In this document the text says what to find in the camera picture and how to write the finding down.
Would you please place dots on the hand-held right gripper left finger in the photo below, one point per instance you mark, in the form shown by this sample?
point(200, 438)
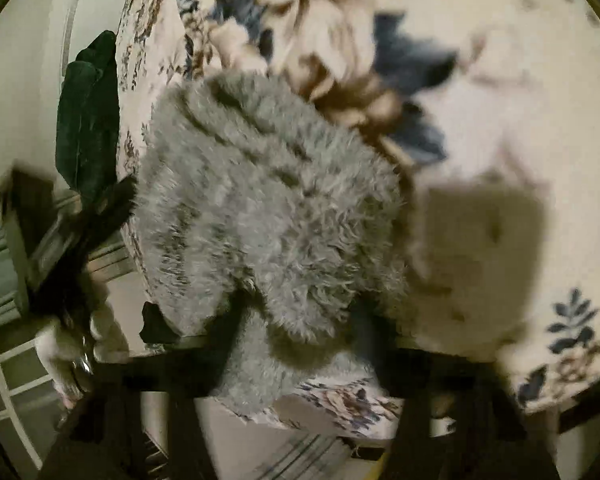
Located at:
point(179, 370)

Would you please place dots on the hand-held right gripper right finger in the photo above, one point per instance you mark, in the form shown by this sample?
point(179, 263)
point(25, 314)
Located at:
point(420, 375)

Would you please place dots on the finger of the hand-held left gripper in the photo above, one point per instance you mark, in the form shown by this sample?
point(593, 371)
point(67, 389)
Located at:
point(109, 210)

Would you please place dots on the grey fluffy pants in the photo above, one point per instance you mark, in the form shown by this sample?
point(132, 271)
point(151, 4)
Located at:
point(270, 220)

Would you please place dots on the person's left hand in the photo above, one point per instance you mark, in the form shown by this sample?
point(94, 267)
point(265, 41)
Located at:
point(69, 355)

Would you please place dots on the dark green blanket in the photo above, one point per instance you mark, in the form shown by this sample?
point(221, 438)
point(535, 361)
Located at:
point(89, 110)

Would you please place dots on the white rack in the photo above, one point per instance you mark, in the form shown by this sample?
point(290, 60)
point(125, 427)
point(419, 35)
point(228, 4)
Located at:
point(14, 400)

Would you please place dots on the floral quilt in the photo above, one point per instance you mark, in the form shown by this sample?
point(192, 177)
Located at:
point(480, 85)

